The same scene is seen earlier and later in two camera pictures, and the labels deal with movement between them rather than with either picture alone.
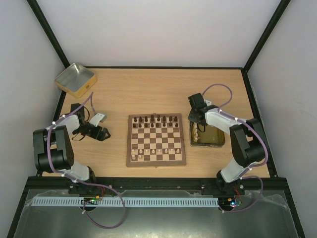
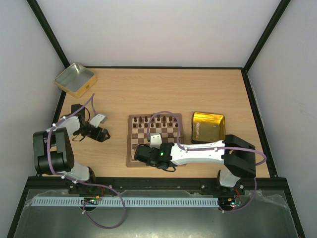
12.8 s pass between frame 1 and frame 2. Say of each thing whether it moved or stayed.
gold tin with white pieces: stayed
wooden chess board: stayed
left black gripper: stayed
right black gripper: moved
